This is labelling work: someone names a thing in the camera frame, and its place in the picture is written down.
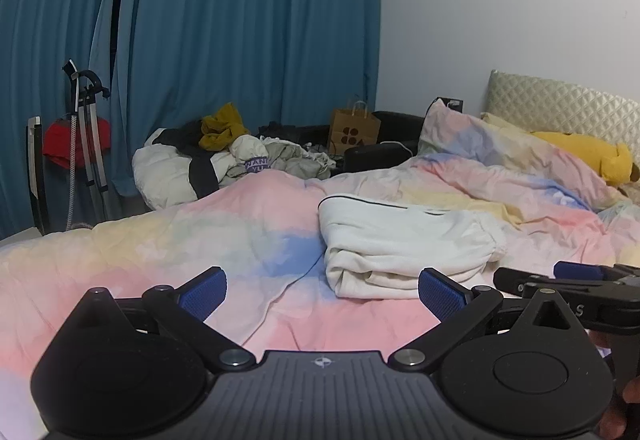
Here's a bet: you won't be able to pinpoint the white cable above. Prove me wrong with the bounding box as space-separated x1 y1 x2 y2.
379 139 419 157

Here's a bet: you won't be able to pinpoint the cream pillow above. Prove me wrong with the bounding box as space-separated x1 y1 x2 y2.
479 112 532 134

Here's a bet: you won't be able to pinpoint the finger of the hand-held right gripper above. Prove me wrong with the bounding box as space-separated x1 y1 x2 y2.
492 266 640 301
553 261 640 283

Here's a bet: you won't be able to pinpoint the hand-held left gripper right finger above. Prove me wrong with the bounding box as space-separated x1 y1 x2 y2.
389 268 586 373

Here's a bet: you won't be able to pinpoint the blue curtain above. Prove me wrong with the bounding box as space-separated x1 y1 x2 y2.
90 0 384 199
0 0 134 241

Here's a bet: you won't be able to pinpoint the black sofa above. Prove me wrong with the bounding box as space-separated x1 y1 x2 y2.
300 96 464 174

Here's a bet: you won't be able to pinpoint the mustard yellow cloth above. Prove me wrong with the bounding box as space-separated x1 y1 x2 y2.
198 102 251 152

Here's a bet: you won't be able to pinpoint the brown paper bag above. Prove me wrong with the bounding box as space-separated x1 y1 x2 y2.
327 94 382 156

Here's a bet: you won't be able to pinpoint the grey clothes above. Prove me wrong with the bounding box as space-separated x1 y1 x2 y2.
264 137 339 181

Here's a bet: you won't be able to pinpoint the person's right hand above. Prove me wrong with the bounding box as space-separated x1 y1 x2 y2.
589 329 640 440

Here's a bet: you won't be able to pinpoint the white pants with black stripe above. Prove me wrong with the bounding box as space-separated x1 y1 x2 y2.
317 193 507 300

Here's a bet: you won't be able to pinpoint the yellow plush toy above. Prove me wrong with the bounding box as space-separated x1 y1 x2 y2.
529 130 637 189

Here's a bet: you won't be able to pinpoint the black cloth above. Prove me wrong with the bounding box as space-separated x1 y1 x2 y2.
162 119 207 154

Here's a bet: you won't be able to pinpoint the quilted cream headboard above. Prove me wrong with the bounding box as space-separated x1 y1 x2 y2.
485 68 640 157

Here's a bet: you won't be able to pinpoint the chair with black frame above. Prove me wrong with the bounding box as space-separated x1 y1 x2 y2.
25 115 51 237

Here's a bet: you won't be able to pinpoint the pastel pillow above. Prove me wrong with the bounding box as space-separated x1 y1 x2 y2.
417 98 601 211

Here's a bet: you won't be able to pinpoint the red garment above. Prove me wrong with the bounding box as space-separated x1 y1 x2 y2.
42 116 110 170

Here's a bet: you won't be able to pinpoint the garment steamer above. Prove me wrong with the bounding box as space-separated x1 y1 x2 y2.
61 59 112 232

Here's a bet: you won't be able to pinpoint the pastel tie-dye duvet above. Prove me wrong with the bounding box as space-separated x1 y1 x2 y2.
0 154 640 440

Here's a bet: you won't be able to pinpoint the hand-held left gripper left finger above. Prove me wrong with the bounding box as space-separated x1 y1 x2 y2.
65 267 256 373

